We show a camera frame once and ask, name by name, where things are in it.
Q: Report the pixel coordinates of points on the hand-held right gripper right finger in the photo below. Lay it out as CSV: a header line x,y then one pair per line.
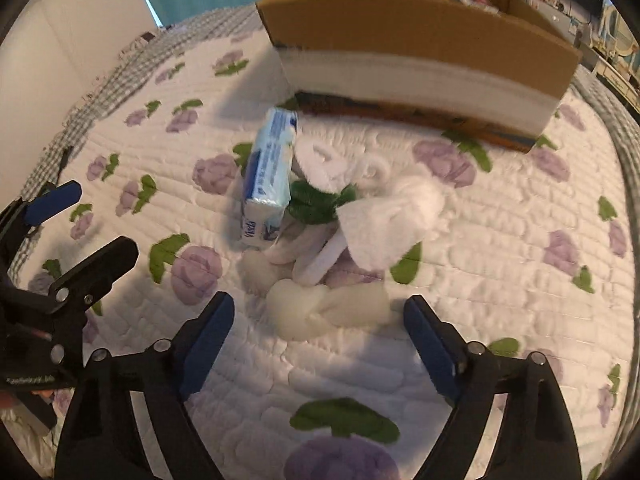
x,y
429,347

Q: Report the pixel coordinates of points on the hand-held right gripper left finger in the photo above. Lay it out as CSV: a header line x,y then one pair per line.
x,y
209,342

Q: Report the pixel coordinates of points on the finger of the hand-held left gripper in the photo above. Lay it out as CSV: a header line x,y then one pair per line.
x,y
95,266
50,203

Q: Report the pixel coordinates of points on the white plush rabbit toy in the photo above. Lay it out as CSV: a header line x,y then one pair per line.
x,y
325,307

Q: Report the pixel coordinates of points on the brown cardboard box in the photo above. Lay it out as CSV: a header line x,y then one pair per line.
x,y
425,55

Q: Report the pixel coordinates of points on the floral quilted bedspread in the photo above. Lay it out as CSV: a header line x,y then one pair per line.
x,y
500,260

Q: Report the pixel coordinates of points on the white fluffy towel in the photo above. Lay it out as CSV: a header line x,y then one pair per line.
x,y
385,220

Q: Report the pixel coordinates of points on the green cloth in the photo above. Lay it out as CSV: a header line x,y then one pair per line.
x,y
315,205

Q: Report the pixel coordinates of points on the blue tissue pack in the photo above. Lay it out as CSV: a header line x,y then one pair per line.
x,y
270,175

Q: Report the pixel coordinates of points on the white cloth loop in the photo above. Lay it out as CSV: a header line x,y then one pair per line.
x,y
374,166

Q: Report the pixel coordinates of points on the white fuzzy cloth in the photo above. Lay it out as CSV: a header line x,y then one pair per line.
x,y
317,165

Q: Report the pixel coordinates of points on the cluttered background desk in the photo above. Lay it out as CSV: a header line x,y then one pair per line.
x,y
612,55

